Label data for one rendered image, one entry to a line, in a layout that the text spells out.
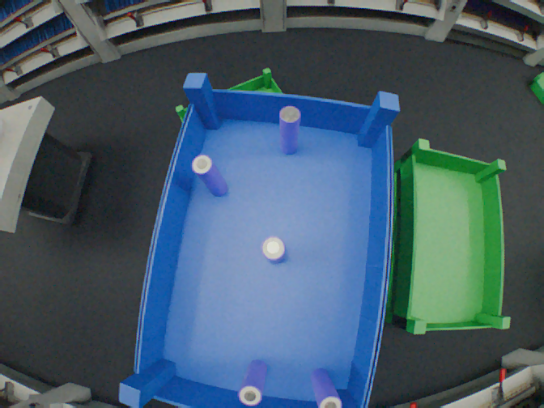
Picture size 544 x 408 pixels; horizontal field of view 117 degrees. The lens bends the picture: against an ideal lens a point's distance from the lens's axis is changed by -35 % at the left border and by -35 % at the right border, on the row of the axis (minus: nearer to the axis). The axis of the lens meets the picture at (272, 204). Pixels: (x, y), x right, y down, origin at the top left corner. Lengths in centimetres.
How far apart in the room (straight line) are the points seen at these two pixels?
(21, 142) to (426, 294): 87
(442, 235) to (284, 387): 37
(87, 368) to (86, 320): 16
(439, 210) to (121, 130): 93
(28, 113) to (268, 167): 61
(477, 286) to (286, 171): 43
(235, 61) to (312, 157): 73
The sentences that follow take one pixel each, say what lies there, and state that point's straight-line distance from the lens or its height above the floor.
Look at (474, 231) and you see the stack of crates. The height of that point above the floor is 24.
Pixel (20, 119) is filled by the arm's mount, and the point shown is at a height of 33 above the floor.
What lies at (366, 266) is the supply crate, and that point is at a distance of 26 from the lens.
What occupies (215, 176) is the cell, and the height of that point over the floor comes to 45.
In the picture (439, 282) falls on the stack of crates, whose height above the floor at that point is 24.
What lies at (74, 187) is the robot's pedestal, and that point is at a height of 3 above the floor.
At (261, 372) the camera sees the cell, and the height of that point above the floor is 43.
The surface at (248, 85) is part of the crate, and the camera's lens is 83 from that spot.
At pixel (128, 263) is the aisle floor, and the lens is 79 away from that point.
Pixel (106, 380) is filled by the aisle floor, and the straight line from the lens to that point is 91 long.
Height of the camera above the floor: 66
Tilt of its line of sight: 75 degrees down
